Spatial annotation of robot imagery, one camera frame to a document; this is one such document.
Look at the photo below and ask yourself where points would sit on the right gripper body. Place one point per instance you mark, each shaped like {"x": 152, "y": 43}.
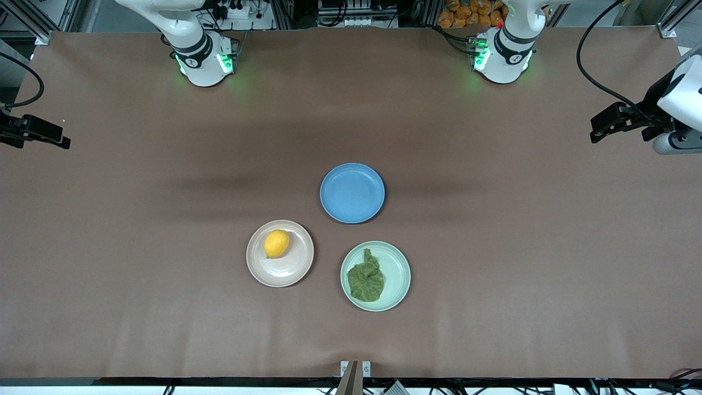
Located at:
{"x": 12, "y": 130}

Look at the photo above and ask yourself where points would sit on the yellow lemon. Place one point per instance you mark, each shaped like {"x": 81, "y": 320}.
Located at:
{"x": 276, "y": 243}

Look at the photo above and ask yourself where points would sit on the green lettuce leaf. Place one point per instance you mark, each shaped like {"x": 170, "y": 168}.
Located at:
{"x": 366, "y": 282}

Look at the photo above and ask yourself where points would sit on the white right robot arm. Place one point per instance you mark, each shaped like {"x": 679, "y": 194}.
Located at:
{"x": 200, "y": 60}

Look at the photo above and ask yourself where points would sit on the orange objects pile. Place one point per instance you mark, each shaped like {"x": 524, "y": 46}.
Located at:
{"x": 469, "y": 13}

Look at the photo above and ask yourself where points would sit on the brown table cover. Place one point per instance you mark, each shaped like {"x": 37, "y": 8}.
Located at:
{"x": 109, "y": 302}

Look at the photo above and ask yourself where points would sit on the white power strip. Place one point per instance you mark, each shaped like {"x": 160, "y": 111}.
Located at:
{"x": 236, "y": 11}

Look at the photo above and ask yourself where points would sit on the pale green plate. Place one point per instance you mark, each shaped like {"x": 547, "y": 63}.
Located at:
{"x": 396, "y": 274}

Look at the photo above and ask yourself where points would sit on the white terminal strip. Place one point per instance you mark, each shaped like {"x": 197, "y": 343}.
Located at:
{"x": 362, "y": 22}

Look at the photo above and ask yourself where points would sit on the blue plate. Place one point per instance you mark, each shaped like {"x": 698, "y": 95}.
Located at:
{"x": 352, "y": 193}

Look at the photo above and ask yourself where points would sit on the beige plate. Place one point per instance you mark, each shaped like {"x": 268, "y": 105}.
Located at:
{"x": 285, "y": 271}

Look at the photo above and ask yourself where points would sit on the grey ribbed box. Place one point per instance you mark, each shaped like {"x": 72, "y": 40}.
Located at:
{"x": 395, "y": 388}

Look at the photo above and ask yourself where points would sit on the aluminium frame profile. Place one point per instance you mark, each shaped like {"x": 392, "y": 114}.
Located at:
{"x": 677, "y": 19}
{"x": 44, "y": 24}

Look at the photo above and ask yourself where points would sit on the silver camera mount bracket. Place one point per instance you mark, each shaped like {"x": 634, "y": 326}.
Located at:
{"x": 351, "y": 378}

